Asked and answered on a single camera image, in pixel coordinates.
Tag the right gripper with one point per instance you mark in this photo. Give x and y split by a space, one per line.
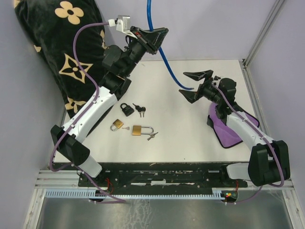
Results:
193 96

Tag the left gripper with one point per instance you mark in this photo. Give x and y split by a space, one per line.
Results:
150 40

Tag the blue cable lock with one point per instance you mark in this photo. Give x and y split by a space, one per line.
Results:
151 28

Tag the long padlock keys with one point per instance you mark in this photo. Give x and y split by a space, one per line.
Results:
152 135

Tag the long-shackle brass padlock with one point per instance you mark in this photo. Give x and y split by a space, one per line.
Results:
138 130

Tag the small brass padlock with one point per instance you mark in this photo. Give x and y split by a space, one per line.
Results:
117 124

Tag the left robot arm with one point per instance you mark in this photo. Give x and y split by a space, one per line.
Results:
119 64

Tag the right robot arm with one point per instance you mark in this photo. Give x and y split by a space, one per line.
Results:
269 159

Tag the purple cloth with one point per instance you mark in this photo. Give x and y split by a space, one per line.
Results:
227 137

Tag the black floral plush pillow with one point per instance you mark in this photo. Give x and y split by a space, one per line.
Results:
52 25

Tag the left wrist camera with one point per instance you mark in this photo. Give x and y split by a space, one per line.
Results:
122 23

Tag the aluminium frame rail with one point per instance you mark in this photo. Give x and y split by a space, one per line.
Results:
267 25

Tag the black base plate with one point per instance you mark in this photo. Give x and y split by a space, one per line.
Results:
162 178

